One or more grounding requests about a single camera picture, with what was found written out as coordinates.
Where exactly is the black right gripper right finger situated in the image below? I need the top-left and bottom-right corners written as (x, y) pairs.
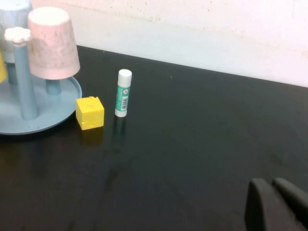
top-left (271, 177), bottom-right (308, 224)

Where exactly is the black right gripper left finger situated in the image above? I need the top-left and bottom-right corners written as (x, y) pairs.
top-left (244, 178), bottom-right (308, 231)

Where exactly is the blue cup stand with posts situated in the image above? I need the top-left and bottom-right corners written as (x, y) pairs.
top-left (0, 26), bottom-right (83, 135)

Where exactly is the pink plastic cup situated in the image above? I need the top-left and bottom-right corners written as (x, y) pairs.
top-left (27, 6), bottom-right (81, 80)

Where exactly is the yellow plastic cup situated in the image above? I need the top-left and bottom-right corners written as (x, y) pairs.
top-left (0, 50), bottom-right (7, 84)

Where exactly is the light blue plastic cup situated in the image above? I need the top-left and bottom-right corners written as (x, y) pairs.
top-left (0, 0), bottom-right (33, 64)

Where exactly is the green white glue stick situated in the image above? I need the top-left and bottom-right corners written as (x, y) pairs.
top-left (115, 69), bottom-right (133, 118)

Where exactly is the yellow cube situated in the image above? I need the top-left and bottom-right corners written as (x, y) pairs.
top-left (76, 96), bottom-right (105, 131)

